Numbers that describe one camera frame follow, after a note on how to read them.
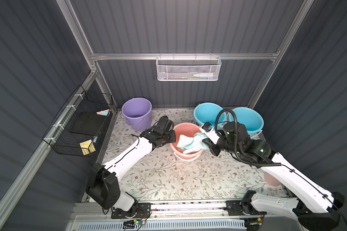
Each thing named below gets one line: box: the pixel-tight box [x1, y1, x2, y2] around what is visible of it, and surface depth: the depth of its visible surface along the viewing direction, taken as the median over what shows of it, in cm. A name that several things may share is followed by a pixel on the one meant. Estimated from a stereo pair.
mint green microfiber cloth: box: [176, 132, 210, 154], surface depth 65 cm
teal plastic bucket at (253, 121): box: [228, 106, 265, 139], surface depth 94 cm
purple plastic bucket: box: [121, 97, 153, 131], surface depth 103 cm
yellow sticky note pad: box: [79, 139, 96, 156], surface depth 66 cm
